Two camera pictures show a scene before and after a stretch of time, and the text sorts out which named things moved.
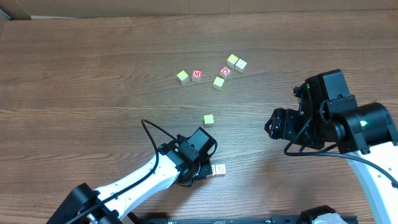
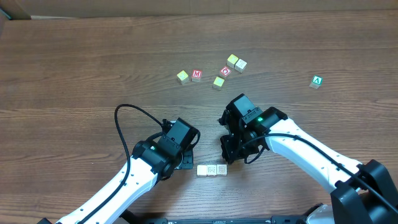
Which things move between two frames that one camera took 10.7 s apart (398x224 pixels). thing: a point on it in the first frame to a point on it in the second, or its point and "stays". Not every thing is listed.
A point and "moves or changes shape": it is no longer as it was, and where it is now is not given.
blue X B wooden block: [220, 170] stays
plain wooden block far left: [183, 77] stays
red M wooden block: [196, 75] stays
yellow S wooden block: [209, 121] moves or changes shape
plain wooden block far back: [232, 60] stays
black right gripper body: [280, 123] to [229, 148]
